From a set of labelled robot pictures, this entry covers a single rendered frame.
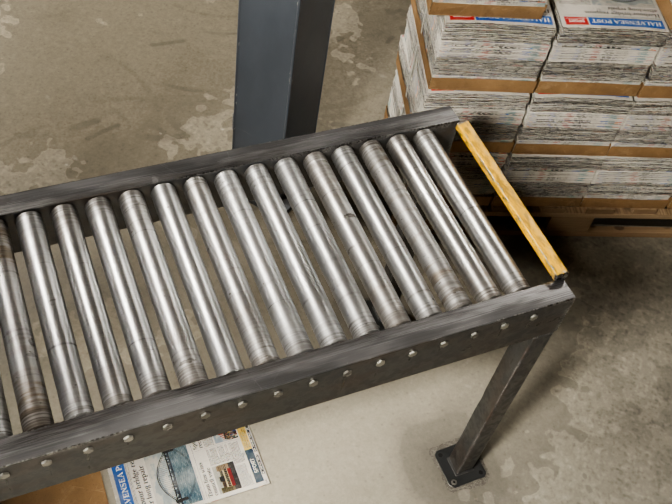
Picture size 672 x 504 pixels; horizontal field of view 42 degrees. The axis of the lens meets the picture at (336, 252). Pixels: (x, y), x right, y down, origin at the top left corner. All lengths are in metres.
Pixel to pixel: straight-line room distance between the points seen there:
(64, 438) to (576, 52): 1.58
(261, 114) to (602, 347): 1.21
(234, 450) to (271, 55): 1.04
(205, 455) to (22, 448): 0.91
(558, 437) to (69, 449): 1.46
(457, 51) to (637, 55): 0.48
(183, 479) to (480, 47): 1.31
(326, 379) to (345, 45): 2.02
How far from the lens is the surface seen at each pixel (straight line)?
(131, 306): 1.61
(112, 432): 1.49
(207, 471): 2.32
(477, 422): 2.18
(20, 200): 1.78
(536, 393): 2.59
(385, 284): 1.67
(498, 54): 2.32
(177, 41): 3.35
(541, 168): 2.69
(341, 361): 1.56
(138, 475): 2.32
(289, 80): 2.43
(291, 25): 2.33
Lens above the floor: 2.13
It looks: 52 degrees down
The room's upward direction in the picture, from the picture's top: 12 degrees clockwise
